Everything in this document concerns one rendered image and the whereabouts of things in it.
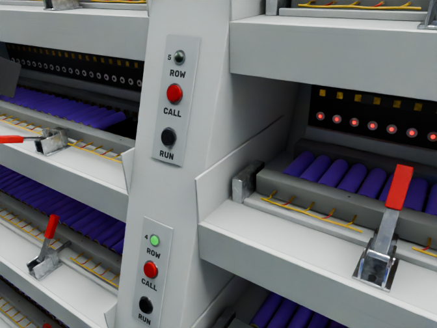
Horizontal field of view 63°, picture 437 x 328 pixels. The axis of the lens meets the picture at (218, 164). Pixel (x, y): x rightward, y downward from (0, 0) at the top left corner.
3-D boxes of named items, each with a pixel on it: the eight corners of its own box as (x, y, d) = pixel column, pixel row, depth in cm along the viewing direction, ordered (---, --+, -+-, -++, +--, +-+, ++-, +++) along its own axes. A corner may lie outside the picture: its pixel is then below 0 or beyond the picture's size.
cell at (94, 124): (127, 123, 58) (94, 136, 54) (119, 120, 59) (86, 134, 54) (125, 112, 57) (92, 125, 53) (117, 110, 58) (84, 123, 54)
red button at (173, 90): (177, 103, 34) (179, 86, 34) (164, 100, 35) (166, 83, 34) (184, 103, 35) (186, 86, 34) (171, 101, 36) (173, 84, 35)
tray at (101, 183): (134, 228, 42) (121, 154, 37) (-80, 127, 72) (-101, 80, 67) (227, 159, 56) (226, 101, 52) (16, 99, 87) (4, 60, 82)
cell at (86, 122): (118, 120, 59) (86, 134, 55) (110, 118, 60) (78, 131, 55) (116, 110, 58) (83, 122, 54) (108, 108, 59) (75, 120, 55)
